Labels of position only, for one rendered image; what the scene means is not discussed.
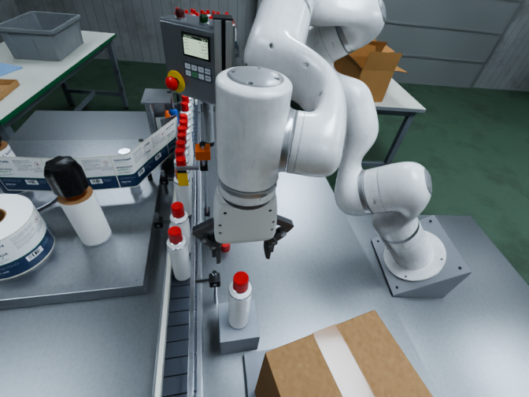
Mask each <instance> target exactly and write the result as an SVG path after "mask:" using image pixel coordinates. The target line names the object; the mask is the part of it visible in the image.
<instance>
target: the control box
mask: <svg viewBox="0 0 529 397"><path fill-rule="evenodd" d="M175 16H176V15H175V14H173V15H169V16H165V17H160V24H161V34H162V40H163V46H164V52H165V62H166V68H167V73H168V76H173V77H174V78H176V79H177V80H178V81H179V85H178V88H177V90H175V91H171V92H174V93H177V94H180V95H184V96H187V97H190V98H194V99H197V100H200V101H203V102H207V103H210V104H213V105H216V89H215V61H214V33H213V19H209V26H202V25H199V24H198V22H199V17H198V16H195V15H190V14H187V13H185V17H186V20H176V19H175ZM181 31H185V32H190V33H194V34H197V35H203V36H207V37H209V39H210V60H211V62H208V61H203V60H200V59H197V58H191V57H188V56H185V55H183V44H182V36H181ZM183 61H187V62H190V63H194V64H196V65H202V66H205V67H208V68H211V69H212V76H213V84H211V83H207V82H204V81H201V80H196V79H193V78H190V77H187V76H185V73H184V65H183ZM233 67H235V25H234V24H233V48H232V68H233Z"/></svg>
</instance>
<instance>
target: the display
mask: <svg viewBox="0 0 529 397"><path fill-rule="evenodd" d="M181 36H182V44H183V55H185V56H188V57H191V58H197V59H200V60H203V61H208V62H211V60H210V39H209V37H207V36H203V35H197V34H194V33H190V32H185V31H181Z"/></svg>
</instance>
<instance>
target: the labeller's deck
mask: <svg viewBox="0 0 529 397"><path fill-rule="evenodd" d="M8 144H9V146H10V148H11V149H12V151H13V153H14V154H15V155H16V157H26V158H55V157H57V156H62V157H64V156H71V157H72V158H81V157H95V156H110V155H119V153H118V151H119V150H120V149H123V148H128V149H130V151H132V150H134V149H135V148H136V147H137V146H138V145H139V140H138V139H118V140H28V141H10V142H9V143H8ZM161 170H165V160H164V161H163V162H162V163H161V164H160V165H159V166H158V167H157V168H156V169H155V170H154V171H153V172H152V177H153V180H152V181H148V177H147V178H146V179H145V180H144V181H143V182H142V183H141V184H140V186H141V188H142V193H141V194H140V195H132V194H131V193H130V190H131V189H130V188H129V187H128V188H118V189H109V190H99V191H94V193H95V196H96V198H97V200H98V203H99V205H100V207H101V208H102V212H103V213H104V215H105V219H106V220H107V222H108V224H109V227H110V228H111V230H112V235H111V237H110V238H109V240H108V241H106V242H105V243H103V244H102V245H100V246H96V247H87V246H85V245H83V244H82V242H81V240H80V238H79V237H78V235H77V233H76V231H75V229H74V228H73V226H72V224H71V222H70V221H69V219H68V218H67V216H66V214H65V212H64V210H63V209H62V208H61V205H60V204H59V202H58V200H57V198H56V199H55V200H53V201H52V202H51V203H49V204H47V205H46V206H44V207H42V208H40V209H38V212H39V214H40V215H41V217H42V218H43V220H44V221H45V222H46V224H47V226H48V227H49V229H50V230H51V232H52V233H53V234H54V238H55V243H54V248H53V250H52V251H51V252H50V254H49V255H48V256H47V257H46V258H45V259H44V260H43V261H42V262H41V263H40V264H39V265H37V266H36V267H35V268H33V269H31V270H29V271H27V272H26V273H23V274H21V275H19V276H15V277H13V278H9V279H6V280H0V310H5V309H12V308H20V307H27V306H41V305H49V304H56V303H63V302H77V301H84V300H92V299H106V298H113V297H121V296H128V295H141V294H146V290H147V284H148V279H149V274H150V263H151V258H152V252H153V246H154V236H155V231H156V229H155V228H154V224H153V222H154V217H155V215H154V213H156V212H158V209H159V203H160V197H161V188H162V185H161V182H160V177H161Z"/></svg>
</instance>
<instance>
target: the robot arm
mask: <svg viewBox="0 0 529 397"><path fill-rule="evenodd" d="M386 18H387V16H386V8H385V5H384V2H383V0H261V4H260V6H259V9H258V11H257V15H256V17H255V20H254V23H253V26H252V28H251V31H250V35H249V37H248V39H247V43H246V47H245V51H244V65H245V66H238V67H233V68H229V69H225V70H224V71H222V72H220V73H219V74H218V75H217V77H216V80H215V89H216V143H217V170H218V186H217V187H216V192H215V196H214V203H213V217H212V218H210V219H208V220H207V221H204V222H202V223H200V224H197V225H195V226H194V227H193V228H192V234H193V236H195V237H196V238H197V239H200V242H201V243H203V244H205V245H206V246H208V247H210V250H211V251H212V256H213V258H216V263H217V264H220V246H221V245H222V244H223V243H248V242H257V241H264V254H265V257H266V258H267V259H270V256H271V252H273V251H274V246H275V245H276V244H277V243H278V242H277V241H279V240H280V239H282V238H283V237H284V236H286V235H287V233H288V232H289V231H290V230H291V229H292V228H293V227H294V224H293V221H292V220H291V219H288V218H286V217H282V216H280V215H278V214H277V198H276V187H277V180H278V179H279V173H284V172H286V173H291V174H296V175H300V176H310V177H318V178H319V177H326V176H330V175H331V174H333V173H334V172H335V171H336V170H337V168H338V175H337V179H336V183H335V202H336V204H337V206H338V208H339V209H340V210H341V211H342V212H343V213H346V214H349V215H353V216H362V215H369V214H372V224H373V227H374V229H375V231H376V232H377V234H378V235H379V237H380V239H381V240H382V241H383V243H384V244H385V249H384V252H383V259H384V261H385V264H386V266H387V268H388V269H389V270H390V271H391V272H392V273H393V274H394V275H395V276H396V277H398V278H400V279H403V280H407V281H412V282H417V281H423V280H428V279H431V278H432V277H433V276H436V275H437V274H438V273H439V272H440V271H441V270H442V268H443V267H444V265H445V263H446V249H445V247H444V245H443V243H442V242H441V240H440V239H439V238H438V237H437V236H435V235H433V234H432V233H430V232H426V231H424V230H423V228H422V226H421V224H420V222H419V220H418V216H419V215H420V213H421V212H422V211H423V210H424V209H425V207H426V206H427V204H428V203H429V201H430V198H431V193H432V182H431V175H430V174H429V172H428V171H427V170H426V169H425V168H424V167H423V166H422V165H420V164H418V163H415V162H412V161H404V162H399V163H394V164H389V165H384V166H380V167H376V168H373V169H366V170H363V169H362V167H361V161H362V159H363V157H364V156H365V155H366V153H367V152H368V151H369V149H370V148H371V147H372V145H373V144H374V142H375V140H376V138H377V135H378V131H379V122H378V117H377V112H376V109H375V103H374V101H373V97H372V93H371V92H370V90H369V88H368V87H367V85H366V84H365V83H363V82H362V81H360V80H358V79H355V78H353V77H350V76H346V75H343V74H341V73H339V72H337V71H336V70H335V67H334V62H335V61H337V60H338V59H340V58H343V57H345V56H346V55H347V54H350V53H352V52H354V51H355V50H358V49H360V48H362V47H363V46H365V45H367V44H369V43H370V42H371V41H372V40H374V39H375V38H376V37H377V36H378V35H379V33H380V32H381V31H382V29H383V26H384V24H385V21H386ZM290 100H293V101H294V102H296V103H297V104H299V106H300V107H301V108H302V109H303V110H304V111H301V110H296V109H292V108H291V107H290ZM296 113H297V115H296ZM295 118H296V119H295ZM294 122H295V123H294ZM293 130H294V131H293ZM292 134H293V135H292ZM290 143H291V144H290ZM289 151H290V152H289ZM288 155H289V157H288ZM287 159H288V160H287ZM286 168H287V169H286ZM276 225H279V227H278V228H276ZM212 229H214V232H213V233H212V234H209V233H208V232H207V231H209V230H212Z"/></svg>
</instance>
